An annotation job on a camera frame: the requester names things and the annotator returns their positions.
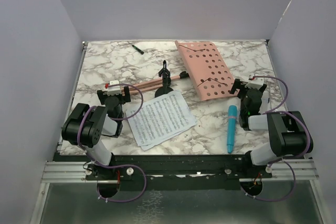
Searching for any pink music stand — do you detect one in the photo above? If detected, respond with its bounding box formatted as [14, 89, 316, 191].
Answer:
[127, 41, 237, 101]

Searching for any black microphone stand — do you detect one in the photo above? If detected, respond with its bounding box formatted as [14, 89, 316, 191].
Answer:
[155, 60, 173, 98]

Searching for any sheet music page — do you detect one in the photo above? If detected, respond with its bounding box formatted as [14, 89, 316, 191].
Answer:
[128, 91, 196, 147]
[140, 119, 197, 151]

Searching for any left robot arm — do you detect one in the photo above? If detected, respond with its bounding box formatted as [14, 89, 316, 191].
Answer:
[61, 87, 131, 179]

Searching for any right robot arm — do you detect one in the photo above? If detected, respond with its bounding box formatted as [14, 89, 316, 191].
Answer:
[227, 76, 313, 177]

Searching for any teal toy microphone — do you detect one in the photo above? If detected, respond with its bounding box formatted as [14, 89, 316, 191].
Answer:
[227, 105, 237, 154]

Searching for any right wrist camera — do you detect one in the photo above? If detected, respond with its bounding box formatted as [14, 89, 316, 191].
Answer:
[245, 74, 265, 90]

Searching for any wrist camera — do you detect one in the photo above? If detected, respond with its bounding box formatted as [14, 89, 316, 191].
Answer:
[103, 80, 122, 96]
[245, 74, 265, 90]

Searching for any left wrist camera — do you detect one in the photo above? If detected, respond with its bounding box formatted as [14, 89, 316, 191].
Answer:
[103, 80, 122, 96]

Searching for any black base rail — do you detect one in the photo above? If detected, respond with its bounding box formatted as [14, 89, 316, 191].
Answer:
[52, 152, 310, 192]

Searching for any aluminium frame rail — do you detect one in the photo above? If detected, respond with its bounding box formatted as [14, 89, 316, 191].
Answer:
[41, 159, 319, 183]

